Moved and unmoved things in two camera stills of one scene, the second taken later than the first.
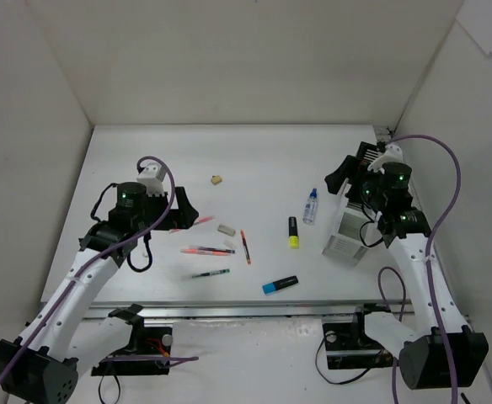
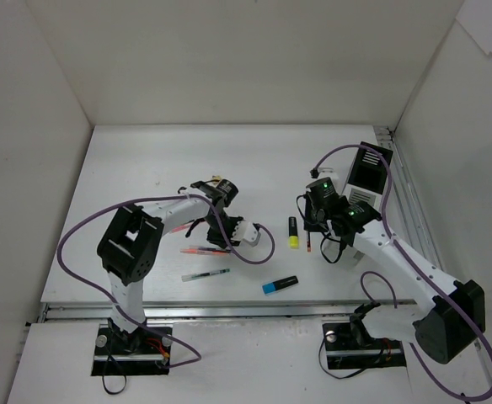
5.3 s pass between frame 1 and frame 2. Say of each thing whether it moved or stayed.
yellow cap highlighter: stayed
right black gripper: moved
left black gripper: moved
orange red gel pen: moved
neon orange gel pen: stayed
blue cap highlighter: stayed
